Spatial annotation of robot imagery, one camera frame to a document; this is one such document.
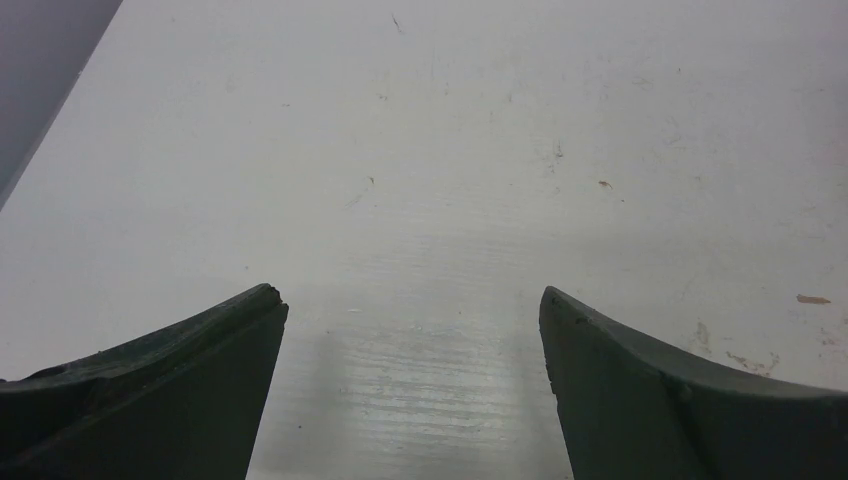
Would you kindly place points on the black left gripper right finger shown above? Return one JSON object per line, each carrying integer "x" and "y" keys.
{"x": 633, "y": 407}

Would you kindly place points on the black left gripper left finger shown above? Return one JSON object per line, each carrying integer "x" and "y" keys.
{"x": 182, "y": 402}

